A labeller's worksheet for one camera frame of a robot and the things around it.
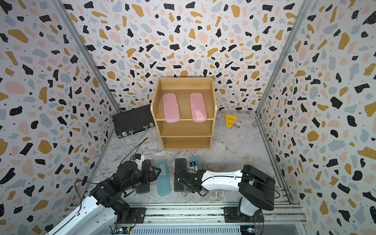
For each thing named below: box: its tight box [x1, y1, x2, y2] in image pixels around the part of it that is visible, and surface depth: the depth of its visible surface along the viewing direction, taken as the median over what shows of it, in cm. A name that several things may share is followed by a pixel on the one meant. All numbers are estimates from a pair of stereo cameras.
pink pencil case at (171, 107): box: [162, 93, 181, 123], surface depth 80 cm
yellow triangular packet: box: [225, 114, 238, 129], surface depth 119 cm
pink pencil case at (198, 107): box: [189, 92, 208, 123], surface depth 81 cm
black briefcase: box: [112, 104, 156, 139], surface depth 108 cm
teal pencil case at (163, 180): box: [154, 159, 172, 197], surface depth 86 cm
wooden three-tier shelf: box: [150, 77, 218, 151], surface depth 89 cm
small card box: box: [232, 119, 243, 130], surface depth 115 cm
